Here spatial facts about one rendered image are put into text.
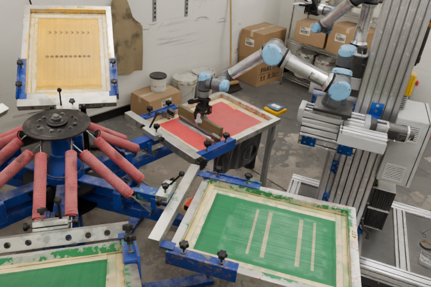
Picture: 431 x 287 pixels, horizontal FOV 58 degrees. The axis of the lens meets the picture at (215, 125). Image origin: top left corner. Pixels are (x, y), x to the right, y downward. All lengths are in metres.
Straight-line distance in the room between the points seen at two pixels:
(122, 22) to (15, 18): 1.06
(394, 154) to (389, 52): 0.65
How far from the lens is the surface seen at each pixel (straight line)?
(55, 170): 2.02
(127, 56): 4.46
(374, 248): 3.13
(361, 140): 2.35
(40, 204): 1.75
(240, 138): 2.46
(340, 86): 2.21
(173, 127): 2.58
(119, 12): 4.32
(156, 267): 2.94
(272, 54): 2.18
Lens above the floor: 2.24
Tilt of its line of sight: 29 degrees down
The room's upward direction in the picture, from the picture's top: 5 degrees clockwise
